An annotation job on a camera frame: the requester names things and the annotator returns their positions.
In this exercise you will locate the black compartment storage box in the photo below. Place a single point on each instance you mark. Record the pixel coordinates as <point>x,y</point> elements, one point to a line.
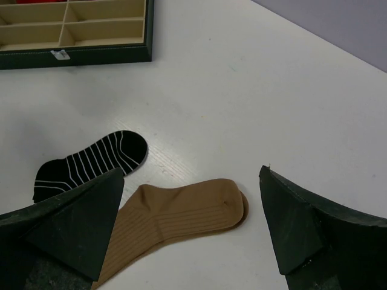
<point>45,34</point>

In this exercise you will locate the black white striped sock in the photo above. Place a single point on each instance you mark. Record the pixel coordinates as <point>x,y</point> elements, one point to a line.
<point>124,150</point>

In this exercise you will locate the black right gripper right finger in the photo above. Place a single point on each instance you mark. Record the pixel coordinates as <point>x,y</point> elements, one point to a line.
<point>318,243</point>

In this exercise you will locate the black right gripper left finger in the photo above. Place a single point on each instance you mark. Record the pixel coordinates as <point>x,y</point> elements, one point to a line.
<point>61,242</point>

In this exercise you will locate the tan ribbed sock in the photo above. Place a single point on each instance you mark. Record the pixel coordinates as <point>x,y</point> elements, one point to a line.
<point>154,217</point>

